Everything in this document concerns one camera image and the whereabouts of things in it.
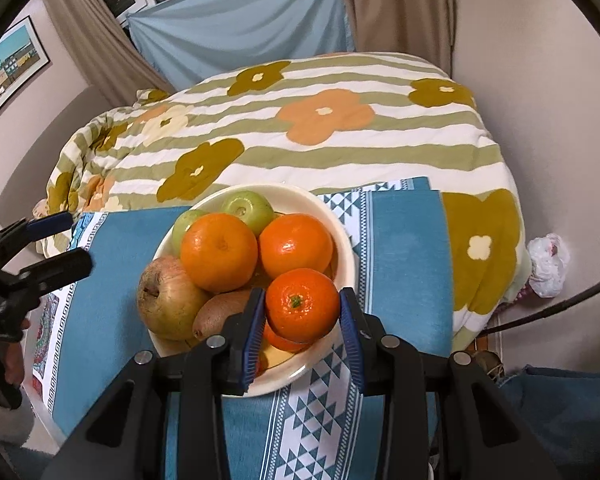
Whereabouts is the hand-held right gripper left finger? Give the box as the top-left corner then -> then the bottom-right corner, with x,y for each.
40,287 -> 267,480

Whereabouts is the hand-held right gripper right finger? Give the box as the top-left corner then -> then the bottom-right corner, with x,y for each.
340,287 -> 563,480

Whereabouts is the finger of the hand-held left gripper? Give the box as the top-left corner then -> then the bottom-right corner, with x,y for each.
7,249 -> 94,298
0,211 -> 74,268

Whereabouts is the brown kiwi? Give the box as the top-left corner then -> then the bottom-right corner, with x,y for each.
192,288 -> 254,341

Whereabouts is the small tangerine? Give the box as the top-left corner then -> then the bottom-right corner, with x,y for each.
265,268 -> 341,345

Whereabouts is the large orange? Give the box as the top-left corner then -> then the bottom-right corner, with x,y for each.
180,213 -> 259,294

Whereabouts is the red yellow apple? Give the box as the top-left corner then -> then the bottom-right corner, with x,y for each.
137,255 -> 214,342

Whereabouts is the cream ceramic bowl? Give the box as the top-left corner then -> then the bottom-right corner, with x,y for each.
146,183 -> 357,399

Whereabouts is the green apple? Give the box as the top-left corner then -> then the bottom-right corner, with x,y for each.
221,190 -> 276,236
171,208 -> 211,257

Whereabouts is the person's left forearm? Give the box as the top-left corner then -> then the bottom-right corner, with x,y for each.
0,394 -> 37,447

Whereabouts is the person's left hand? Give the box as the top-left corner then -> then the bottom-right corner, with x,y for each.
2,317 -> 34,387

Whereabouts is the colourful patterned cloth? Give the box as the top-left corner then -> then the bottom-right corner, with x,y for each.
22,280 -> 77,402

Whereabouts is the blue cloth with white pattern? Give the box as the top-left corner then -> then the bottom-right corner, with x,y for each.
50,176 -> 454,480

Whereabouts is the floral striped blanket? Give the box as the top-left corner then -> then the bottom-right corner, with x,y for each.
35,52 -> 527,342

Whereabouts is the beige curtain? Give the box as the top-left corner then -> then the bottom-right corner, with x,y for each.
40,0 -> 177,111
334,0 -> 457,80

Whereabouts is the white plastic bag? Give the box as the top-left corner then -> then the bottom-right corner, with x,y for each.
527,234 -> 571,299

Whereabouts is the blue denim cloth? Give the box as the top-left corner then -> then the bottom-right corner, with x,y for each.
495,364 -> 600,480

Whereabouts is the light blue sheet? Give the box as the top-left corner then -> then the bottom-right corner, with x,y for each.
127,0 -> 354,94

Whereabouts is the grey bed frame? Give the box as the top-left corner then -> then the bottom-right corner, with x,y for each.
0,85 -> 112,222

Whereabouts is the framed wall poster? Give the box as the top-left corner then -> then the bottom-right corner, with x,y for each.
0,15 -> 49,132

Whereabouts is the black cable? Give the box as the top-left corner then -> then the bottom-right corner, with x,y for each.
480,270 -> 600,337

